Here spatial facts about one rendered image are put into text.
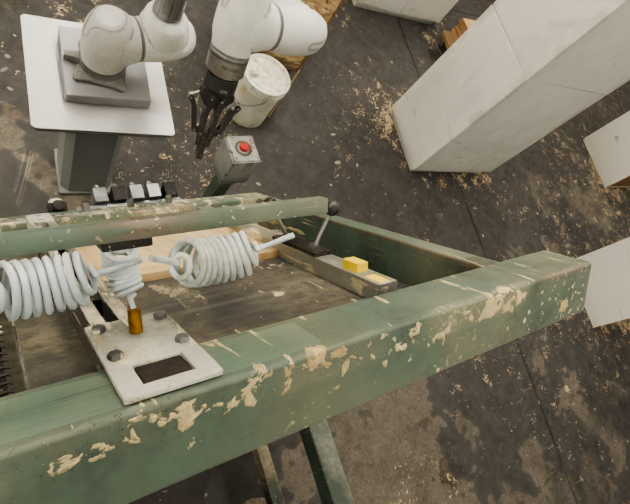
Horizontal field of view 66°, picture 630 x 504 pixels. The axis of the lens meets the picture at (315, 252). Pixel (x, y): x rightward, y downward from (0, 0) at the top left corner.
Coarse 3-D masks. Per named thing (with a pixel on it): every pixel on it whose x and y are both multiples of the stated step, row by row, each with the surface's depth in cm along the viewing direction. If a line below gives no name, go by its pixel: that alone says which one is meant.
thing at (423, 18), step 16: (352, 0) 414; (368, 0) 407; (384, 0) 412; (400, 0) 416; (416, 0) 421; (432, 0) 426; (448, 0) 431; (400, 16) 439; (416, 16) 440; (432, 16) 445
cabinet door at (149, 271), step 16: (160, 240) 136; (176, 240) 136; (256, 240) 135; (96, 256) 120; (144, 256) 121; (192, 256) 121; (240, 256) 120; (272, 256) 125; (144, 272) 108; (160, 272) 109; (192, 272) 114
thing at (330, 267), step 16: (208, 208) 168; (256, 224) 145; (288, 256) 123; (304, 256) 116; (320, 256) 113; (336, 256) 114; (320, 272) 112; (336, 272) 106; (352, 272) 102; (368, 272) 102; (352, 288) 103; (368, 288) 98; (384, 288) 96
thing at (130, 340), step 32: (32, 224) 130; (128, 256) 53; (128, 288) 57; (96, 320) 71; (128, 320) 58; (160, 320) 62; (96, 352) 55; (128, 352) 54; (160, 352) 54; (192, 352) 54; (128, 384) 48; (160, 384) 48
